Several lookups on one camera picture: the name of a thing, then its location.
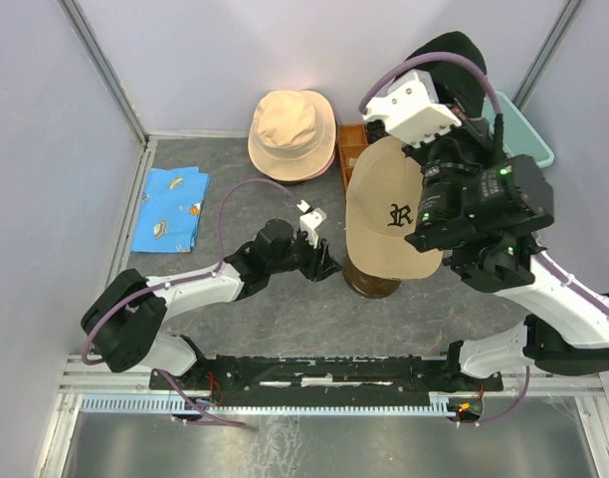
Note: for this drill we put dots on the pink bucket hat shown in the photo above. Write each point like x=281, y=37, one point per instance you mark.
x=324, y=169

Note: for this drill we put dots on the wooden compartment tray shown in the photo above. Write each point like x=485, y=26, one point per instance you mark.
x=352, y=140

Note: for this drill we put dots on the black baseball cap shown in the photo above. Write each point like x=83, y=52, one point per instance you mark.
x=454, y=84

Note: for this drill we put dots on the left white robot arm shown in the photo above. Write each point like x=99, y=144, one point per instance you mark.
x=125, y=323

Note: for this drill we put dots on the black smiley bucket hat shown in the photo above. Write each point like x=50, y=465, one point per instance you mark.
x=288, y=183

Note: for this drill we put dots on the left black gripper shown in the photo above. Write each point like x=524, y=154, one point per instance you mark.
x=321, y=264

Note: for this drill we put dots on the blue patterned cloth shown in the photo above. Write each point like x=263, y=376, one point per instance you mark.
x=169, y=212

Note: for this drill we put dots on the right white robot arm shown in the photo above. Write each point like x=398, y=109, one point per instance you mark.
x=484, y=209

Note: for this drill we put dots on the tan baseball cap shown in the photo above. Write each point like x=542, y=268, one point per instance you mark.
x=382, y=200

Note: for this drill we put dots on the teal plastic bin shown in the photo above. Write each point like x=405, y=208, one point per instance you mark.
x=520, y=137

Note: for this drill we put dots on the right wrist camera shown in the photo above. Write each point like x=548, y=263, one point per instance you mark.
x=410, y=110

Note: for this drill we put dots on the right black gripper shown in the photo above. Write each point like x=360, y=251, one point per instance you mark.
x=474, y=132

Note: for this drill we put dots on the beige mannequin head stand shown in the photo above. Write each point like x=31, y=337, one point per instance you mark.
x=367, y=286

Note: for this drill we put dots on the beige bucket hat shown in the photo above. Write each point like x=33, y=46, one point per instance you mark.
x=292, y=134

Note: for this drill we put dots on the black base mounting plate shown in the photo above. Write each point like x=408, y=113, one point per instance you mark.
x=406, y=380

